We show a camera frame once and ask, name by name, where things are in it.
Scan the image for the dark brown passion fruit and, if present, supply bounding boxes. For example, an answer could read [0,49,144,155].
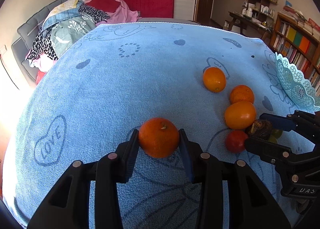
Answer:
[248,119,273,140]

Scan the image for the small red tomato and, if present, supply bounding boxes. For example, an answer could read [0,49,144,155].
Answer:
[225,130,248,153]

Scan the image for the large smooth orange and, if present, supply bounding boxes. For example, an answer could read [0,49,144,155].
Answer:
[224,101,257,130]

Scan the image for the small textured orange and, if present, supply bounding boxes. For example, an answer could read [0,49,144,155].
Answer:
[229,85,254,104]

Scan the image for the oval orange fruit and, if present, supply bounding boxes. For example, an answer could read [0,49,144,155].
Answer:
[202,67,226,93]

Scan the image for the round orange with stem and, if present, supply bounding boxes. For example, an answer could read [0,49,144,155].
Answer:
[138,117,180,159]

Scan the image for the green round fruit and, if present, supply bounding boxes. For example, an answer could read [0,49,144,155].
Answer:
[268,129,283,143]

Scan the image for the light blue lattice fruit basket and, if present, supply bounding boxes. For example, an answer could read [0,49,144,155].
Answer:
[275,52,319,112]

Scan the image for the wooden bookshelf with books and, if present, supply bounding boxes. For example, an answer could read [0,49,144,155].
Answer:
[269,5,319,96]

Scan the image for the dark wooden desk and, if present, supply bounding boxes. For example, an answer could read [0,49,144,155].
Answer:
[226,12,272,40]

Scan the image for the wooden desktop shelf unit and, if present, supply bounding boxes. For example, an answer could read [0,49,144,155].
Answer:
[246,0,278,22]

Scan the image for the light blue patterned towel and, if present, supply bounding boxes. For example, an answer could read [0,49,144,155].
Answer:
[3,23,319,228]

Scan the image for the pile of clothes and bedding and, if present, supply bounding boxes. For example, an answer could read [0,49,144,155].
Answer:
[25,0,140,73]

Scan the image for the grey mattress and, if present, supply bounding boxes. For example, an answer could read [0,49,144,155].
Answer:
[137,17,200,25]

